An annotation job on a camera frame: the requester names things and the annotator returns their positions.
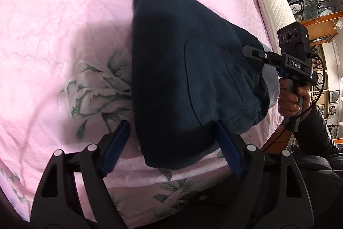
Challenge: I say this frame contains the white quilted pillow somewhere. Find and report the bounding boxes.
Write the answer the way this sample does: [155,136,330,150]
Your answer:
[249,0,298,55]

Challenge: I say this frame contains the person's right hand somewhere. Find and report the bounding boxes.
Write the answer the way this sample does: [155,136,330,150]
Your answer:
[277,78,313,122]

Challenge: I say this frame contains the person's right forearm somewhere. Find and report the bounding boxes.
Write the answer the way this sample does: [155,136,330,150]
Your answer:
[297,103,343,160]

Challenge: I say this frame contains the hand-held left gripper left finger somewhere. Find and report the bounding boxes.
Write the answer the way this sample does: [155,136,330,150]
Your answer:
[30,120,131,229]

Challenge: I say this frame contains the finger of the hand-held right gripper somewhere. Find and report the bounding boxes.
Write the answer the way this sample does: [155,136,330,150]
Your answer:
[242,45,285,69]

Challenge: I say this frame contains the person's black jacket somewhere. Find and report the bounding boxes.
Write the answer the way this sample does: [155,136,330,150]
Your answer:
[185,152,343,229]

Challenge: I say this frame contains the navy pants with grey cuffs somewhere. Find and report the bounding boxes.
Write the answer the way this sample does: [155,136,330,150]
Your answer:
[131,0,280,168]

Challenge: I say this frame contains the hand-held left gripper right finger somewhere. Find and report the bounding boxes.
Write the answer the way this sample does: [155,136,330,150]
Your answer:
[214,120,314,229]

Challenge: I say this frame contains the wooden display cabinet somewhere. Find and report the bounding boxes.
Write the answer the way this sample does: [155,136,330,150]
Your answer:
[271,0,343,144]

